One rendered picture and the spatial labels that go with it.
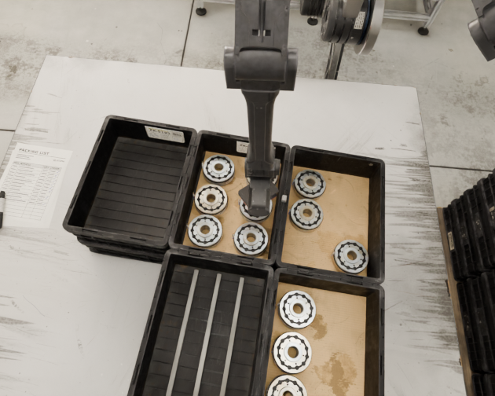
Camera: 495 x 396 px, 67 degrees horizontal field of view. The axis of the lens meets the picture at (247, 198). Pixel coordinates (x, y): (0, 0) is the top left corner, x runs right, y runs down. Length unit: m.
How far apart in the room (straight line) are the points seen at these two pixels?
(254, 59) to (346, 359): 0.84
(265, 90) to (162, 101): 1.02
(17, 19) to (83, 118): 1.80
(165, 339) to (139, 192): 0.46
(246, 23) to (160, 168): 0.79
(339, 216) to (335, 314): 0.31
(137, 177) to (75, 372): 0.61
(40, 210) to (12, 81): 1.58
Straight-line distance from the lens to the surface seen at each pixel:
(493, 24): 0.67
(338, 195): 1.25
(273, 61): 0.57
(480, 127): 2.89
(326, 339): 1.12
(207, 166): 1.22
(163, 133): 1.26
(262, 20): 0.57
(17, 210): 1.50
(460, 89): 3.03
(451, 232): 2.15
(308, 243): 1.17
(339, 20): 1.22
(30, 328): 1.36
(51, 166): 1.54
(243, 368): 1.09
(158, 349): 1.10
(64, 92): 1.73
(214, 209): 1.15
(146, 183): 1.25
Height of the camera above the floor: 1.91
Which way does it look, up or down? 65 degrees down
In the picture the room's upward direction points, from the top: 7 degrees clockwise
